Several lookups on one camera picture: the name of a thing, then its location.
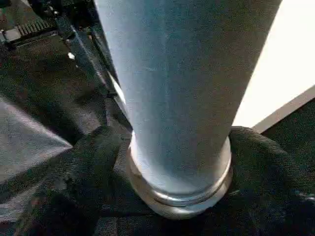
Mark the black plastic mat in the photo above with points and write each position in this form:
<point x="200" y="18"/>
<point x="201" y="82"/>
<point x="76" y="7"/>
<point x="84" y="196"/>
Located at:
<point x="39" y="128"/>

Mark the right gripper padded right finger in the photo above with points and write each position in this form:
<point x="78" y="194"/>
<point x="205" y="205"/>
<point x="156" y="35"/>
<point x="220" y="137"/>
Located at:
<point x="275" y="187"/>

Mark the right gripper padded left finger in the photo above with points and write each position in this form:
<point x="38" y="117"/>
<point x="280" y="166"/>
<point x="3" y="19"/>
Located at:
<point x="74" y="182"/>

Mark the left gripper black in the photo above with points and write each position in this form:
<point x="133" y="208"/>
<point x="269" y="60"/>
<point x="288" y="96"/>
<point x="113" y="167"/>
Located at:
<point x="64" y="24"/>

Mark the white plastic table top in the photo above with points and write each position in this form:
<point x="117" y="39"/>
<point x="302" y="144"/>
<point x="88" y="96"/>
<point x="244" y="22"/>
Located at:
<point x="280" y="73"/>

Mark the white plastic table leg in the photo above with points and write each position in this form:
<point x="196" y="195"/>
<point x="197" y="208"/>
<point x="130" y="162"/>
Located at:
<point x="182" y="98"/>

